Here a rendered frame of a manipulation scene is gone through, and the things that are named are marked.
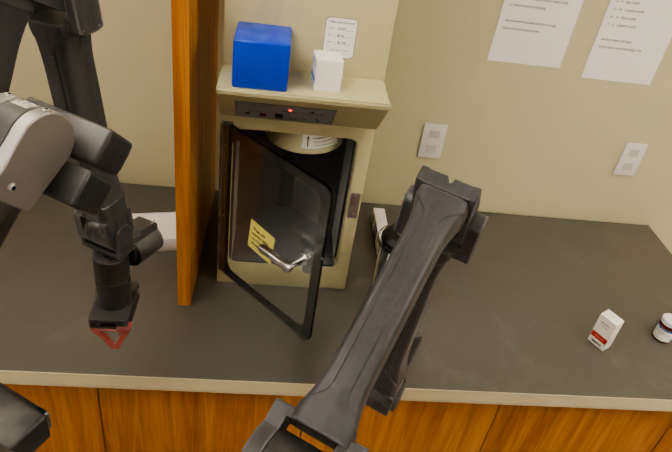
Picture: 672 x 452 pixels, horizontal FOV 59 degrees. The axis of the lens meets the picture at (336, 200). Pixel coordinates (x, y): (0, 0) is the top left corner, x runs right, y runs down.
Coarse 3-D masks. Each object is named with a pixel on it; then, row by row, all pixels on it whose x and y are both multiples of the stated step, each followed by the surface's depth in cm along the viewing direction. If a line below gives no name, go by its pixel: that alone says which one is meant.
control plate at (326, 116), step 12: (240, 108) 115; (252, 108) 114; (264, 108) 114; (276, 108) 113; (288, 108) 113; (300, 108) 113; (312, 108) 112; (288, 120) 120; (300, 120) 120; (312, 120) 119; (324, 120) 119
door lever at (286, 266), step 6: (258, 246) 120; (264, 246) 120; (264, 252) 119; (270, 252) 118; (270, 258) 118; (276, 258) 117; (282, 258) 117; (300, 258) 118; (306, 258) 118; (276, 264) 117; (282, 264) 116; (288, 264) 116; (294, 264) 117; (306, 264) 119; (288, 270) 116
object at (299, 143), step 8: (272, 136) 132; (280, 136) 131; (288, 136) 130; (296, 136) 129; (304, 136) 129; (312, 136) 129; (320, 136) 130; (280, 144) 131; (288, 144) 130; (296, 144) 130; (304, 144) 130; (312, 144) 130; (320, 144) 130; (328, 144) 132; (336, 144) 134; (296, 152) 130; (304, 152) 130; (312, 152) 130; (320, 152) 131
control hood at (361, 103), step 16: (224, 64) 116; (224, 80) 110; (288, 80) 113; (304, 80) 114; (352, 80) 118; (368, 80) 119; (224, 96) 109; (240, 96) 108; (256, 96) 108; (272, 96) 108; (288, 96) 108; (304, 96) 109; (320, 96) 109; (336, 96) 110; (352, 96) 111; (368, 96) 112; (384, 96) 113; (224, 112) 118; (336, 112) 114; (352, 112) 114; (368, 112) 113; (384, 112) 112; (368, 128) 123
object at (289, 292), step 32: (256, 160) 119; (288, 160) 113; (256, 192) 122; (288, 192) 115; (320, 192) 109; (288, 224) 119; (320, 224) 112; (256, 256) 131; (288, 256) 122; (320, 256) 115; (256, 288) 135; (288, 288) 126; (288, 320) 131
